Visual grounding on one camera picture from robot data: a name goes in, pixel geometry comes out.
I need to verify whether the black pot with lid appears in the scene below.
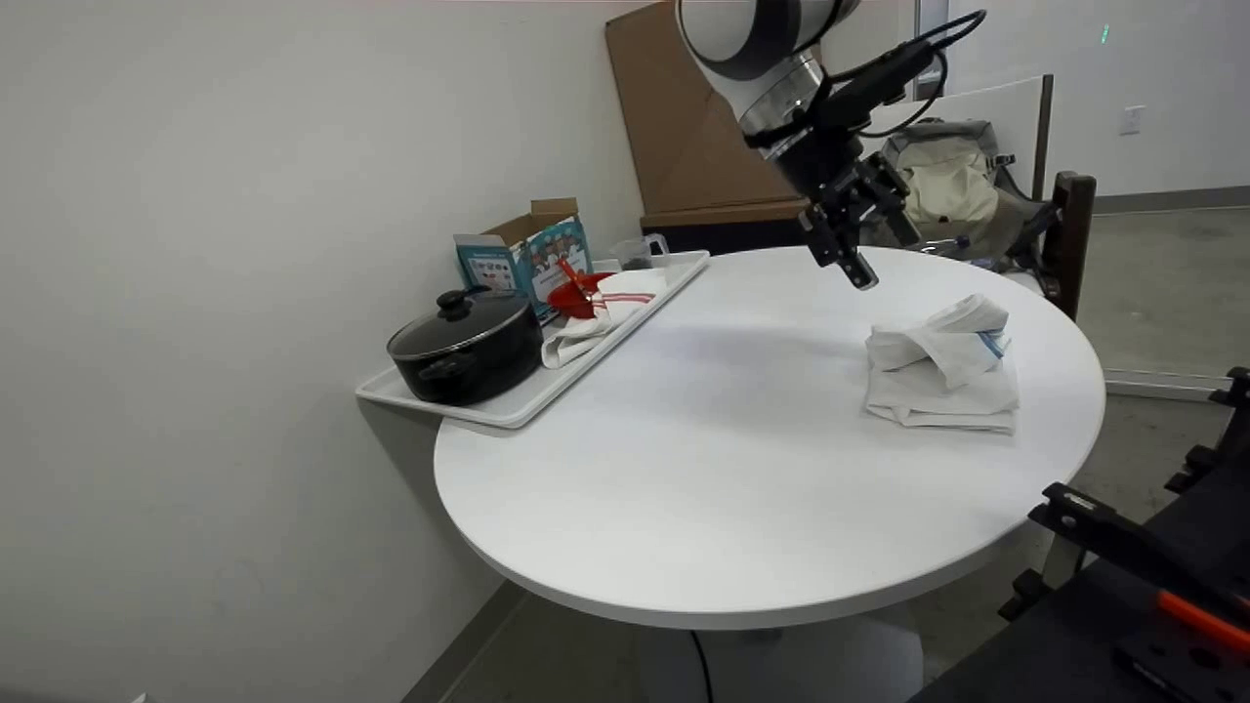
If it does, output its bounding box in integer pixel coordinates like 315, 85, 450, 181
384, 285, 548, 410

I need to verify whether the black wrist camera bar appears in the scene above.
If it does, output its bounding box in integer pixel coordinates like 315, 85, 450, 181
739, 41, 949, 149

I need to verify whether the white cloth with red stripe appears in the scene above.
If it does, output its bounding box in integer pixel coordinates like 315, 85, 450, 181
536, 266, 673, 371

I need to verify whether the large brown cardboard box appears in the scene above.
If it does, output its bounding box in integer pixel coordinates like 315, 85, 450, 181
600, 0, 818, 231

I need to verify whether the small red object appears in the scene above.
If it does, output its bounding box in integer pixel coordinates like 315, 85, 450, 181
548, 266, 608, 322

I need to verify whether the dark wooden chair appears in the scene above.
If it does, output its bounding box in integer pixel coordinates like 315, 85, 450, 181
1032, 168, 1099, 322

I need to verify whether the white towel with blue stripes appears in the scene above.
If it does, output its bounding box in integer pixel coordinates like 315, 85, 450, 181
858, 294, 1023, 438

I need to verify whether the black clamp with orange handle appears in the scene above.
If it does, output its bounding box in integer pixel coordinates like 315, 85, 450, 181
1029, 479, 1250, 661

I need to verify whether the open blue cardboard box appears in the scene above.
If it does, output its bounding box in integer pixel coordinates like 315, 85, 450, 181
453, 194, 594, 329

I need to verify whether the white rectangular tray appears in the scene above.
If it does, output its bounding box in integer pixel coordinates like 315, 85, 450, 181
350, 246, 713, 434

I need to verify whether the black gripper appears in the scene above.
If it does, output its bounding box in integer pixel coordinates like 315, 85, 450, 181
776, 115, 917, 294

